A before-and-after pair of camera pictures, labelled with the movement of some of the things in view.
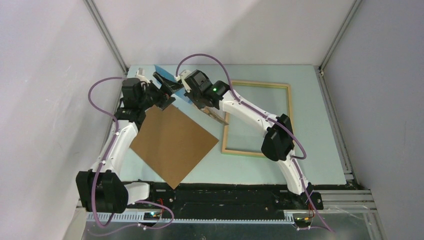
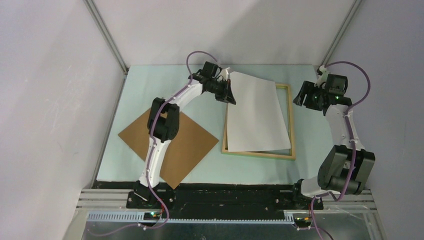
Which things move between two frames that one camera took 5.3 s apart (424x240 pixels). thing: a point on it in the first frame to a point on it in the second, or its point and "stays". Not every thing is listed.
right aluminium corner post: [354, 6] stays
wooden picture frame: [225, 149] stays
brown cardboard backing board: [171, 143] stays
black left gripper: [164, 101] to [226, 94]
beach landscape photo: [210, 113] to [256, 123]
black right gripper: [190, 94] to [308, 88]
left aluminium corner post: [101, 25] stays
